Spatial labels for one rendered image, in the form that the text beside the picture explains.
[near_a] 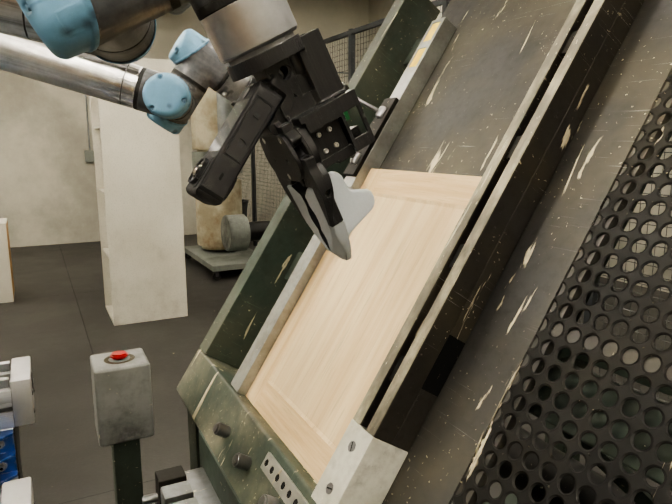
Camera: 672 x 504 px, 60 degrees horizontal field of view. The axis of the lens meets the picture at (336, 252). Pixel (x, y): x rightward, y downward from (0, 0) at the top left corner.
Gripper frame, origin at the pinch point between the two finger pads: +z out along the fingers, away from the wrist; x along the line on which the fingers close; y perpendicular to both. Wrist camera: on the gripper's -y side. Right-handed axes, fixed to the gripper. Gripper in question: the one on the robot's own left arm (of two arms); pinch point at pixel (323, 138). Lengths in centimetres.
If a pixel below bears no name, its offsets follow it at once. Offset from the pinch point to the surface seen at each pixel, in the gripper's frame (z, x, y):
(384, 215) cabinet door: 11.8, 16.3, -14.3
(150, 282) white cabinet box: 72, -42, 364
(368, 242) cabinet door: 11.8, 22.0, -11.8
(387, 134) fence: 11.0, -6.1, -7.1
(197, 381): 8, 54, 35
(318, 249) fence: 9.9, 22.1, 3.2
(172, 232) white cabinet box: 67, -83, 350
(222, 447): 8, 66, 10
